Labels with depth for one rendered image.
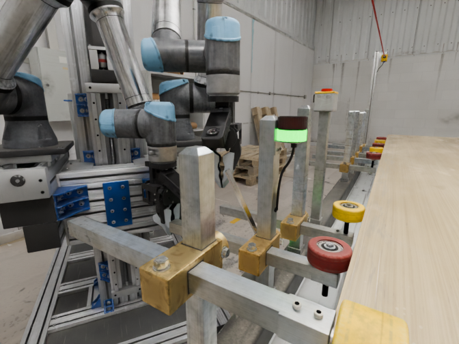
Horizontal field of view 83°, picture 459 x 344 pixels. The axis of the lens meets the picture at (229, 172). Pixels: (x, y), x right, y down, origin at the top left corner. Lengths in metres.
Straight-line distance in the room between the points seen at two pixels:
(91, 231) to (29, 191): 0.46
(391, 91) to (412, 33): 1.36
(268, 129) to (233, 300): 0.35
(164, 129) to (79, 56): 0.64
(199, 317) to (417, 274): 0.36
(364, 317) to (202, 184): 0.22
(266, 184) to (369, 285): 0.26
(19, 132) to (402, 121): 7.95
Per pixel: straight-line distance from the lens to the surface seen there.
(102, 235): 0.48
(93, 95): 1.12
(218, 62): 0.58
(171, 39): 0.70
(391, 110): 8.22
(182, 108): 1.05
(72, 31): 1.26
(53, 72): 2.80
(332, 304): 0.88
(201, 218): 0.36
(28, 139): 1.04
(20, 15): 0.86
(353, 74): 8.41
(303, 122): 0.53
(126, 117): 0.70
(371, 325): 0.29
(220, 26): 0.59
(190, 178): 0.35
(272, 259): 0.59
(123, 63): 0.85
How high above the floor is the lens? 1.16
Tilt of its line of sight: 14 degrees down
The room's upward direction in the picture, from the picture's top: straight up
